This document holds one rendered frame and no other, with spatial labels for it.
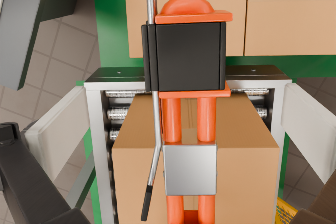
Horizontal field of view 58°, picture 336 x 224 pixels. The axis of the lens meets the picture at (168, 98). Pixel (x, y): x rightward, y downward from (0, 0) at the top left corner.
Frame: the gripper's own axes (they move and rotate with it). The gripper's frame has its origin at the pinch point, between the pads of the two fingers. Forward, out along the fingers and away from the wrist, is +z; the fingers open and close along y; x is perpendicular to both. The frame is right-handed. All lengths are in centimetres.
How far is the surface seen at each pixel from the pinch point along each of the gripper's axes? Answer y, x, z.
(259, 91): 27, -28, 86
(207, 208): 2.8, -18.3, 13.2
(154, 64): -2.8, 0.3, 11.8
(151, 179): -4.0, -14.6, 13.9
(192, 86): 1.0, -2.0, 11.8
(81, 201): -46, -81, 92
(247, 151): 15, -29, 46
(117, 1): -32, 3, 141
